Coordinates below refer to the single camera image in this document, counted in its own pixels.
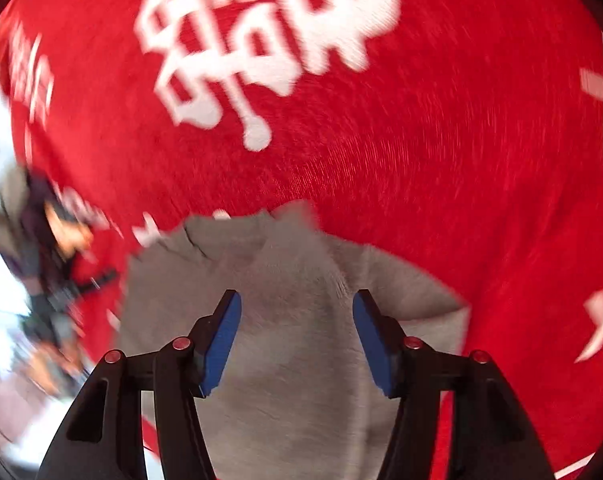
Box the red printed blanket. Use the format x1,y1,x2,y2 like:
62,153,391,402
0,0,603,480

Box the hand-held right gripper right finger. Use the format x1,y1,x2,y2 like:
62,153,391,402
352,288,557,480

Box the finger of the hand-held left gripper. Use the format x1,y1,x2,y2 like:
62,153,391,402
64,269,121,297

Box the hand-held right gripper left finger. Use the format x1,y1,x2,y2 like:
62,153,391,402
36,288,243,480

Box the grey knit sweater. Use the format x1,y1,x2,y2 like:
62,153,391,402
115,200,475,480

